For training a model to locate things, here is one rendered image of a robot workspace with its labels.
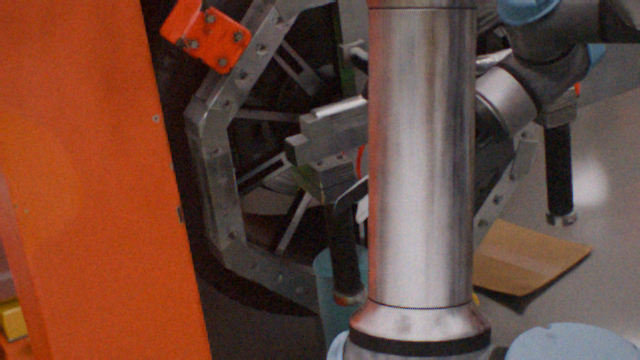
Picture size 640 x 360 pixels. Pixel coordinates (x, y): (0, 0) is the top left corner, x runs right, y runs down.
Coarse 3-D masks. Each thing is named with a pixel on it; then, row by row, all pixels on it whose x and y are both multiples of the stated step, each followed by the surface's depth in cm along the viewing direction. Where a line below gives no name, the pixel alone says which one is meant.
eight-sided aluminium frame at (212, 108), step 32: (256, 0) 172; (288, 0) 168; (320, 0) 171; (256, 32) 168; (256, 64) 170; (192, 96) 174; (224, 96) 169; (192, 128) 172; (224, 128) 171; (224, 160) 173; (512, 160) 196; (224, 192) 175; (480, 192) 202; (512, 192) 198; (224, 224) 176; (480, 224) 199; (224, 256) 178; (256, 256) 181; (288, 288) 185
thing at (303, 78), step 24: (288, 48) 183; (336, 48) 187; (480, 48) 196; (288, 72) 185; (312, 72) 186; (336, 72) 189; (312, 96) 188; (264, 120) 186; (288, 120) 187; (264, 168) 188; (288, 168) 190; (240, 192) 188; (264, 216) 215; (288, 216) 195; (312, 216) 217; (264, 240) 201; (288, 240) 195; (312, 240) 208; (360, 240) 201; (312, 264) 197
